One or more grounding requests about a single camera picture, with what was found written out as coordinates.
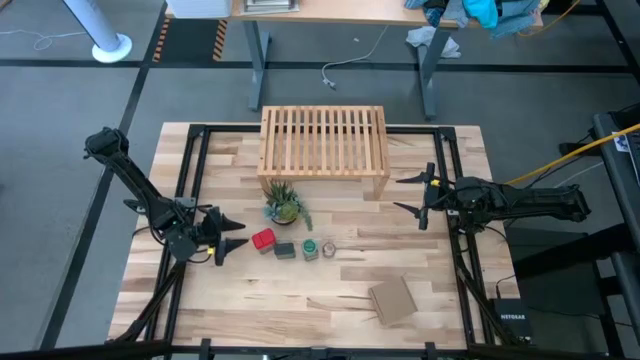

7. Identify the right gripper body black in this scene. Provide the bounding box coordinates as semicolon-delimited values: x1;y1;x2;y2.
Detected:
418;162;485;232

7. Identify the white box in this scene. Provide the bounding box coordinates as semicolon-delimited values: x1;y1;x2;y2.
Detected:
166;0;234;20

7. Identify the red block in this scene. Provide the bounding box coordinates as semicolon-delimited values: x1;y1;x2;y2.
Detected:
251;228;277;255

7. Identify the stack of books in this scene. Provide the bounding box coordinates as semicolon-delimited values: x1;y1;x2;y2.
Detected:
239;0;301;15

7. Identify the grey cable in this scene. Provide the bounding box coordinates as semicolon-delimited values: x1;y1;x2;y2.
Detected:
552;162;606;189

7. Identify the turquoise garment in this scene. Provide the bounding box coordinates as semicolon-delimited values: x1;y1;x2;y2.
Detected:
462;0;500;30

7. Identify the yellow cable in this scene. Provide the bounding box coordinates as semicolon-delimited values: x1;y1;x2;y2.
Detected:
517;0;584;39
504;123;640;186

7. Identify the succulent plant in black pot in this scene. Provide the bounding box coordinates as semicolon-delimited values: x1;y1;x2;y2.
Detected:
263;178;315;232

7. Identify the black Netgear network switch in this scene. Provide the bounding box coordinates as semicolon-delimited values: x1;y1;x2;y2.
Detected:
488;298;534;344

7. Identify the white cloth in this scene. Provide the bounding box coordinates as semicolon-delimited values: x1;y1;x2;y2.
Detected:
405;25;462;60

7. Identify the blue clothes pile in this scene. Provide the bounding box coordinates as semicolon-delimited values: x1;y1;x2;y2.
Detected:
404;0;551;40

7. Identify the white cable with plug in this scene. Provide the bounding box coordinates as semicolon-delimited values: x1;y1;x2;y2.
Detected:
321;24;390;90

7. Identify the black aluminium table frame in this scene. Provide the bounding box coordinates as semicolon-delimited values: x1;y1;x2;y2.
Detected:
106;123;524;360

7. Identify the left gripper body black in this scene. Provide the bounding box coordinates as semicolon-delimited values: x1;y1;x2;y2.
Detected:
192;205;227;267

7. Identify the black mat with hazard stripes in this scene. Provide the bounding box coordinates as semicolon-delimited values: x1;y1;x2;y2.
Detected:
152;18;230;63

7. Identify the brown cardboard piece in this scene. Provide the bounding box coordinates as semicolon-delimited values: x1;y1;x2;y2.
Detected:
368;276;419;328

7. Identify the wooden slatted shelf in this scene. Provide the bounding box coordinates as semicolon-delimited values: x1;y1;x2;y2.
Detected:
257;104;392;200

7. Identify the wooden desk with grey legs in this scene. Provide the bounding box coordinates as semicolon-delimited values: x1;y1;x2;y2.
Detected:
164;0;545;121

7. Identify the thin white cable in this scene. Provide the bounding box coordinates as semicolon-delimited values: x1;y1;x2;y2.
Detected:
0;29;89;51

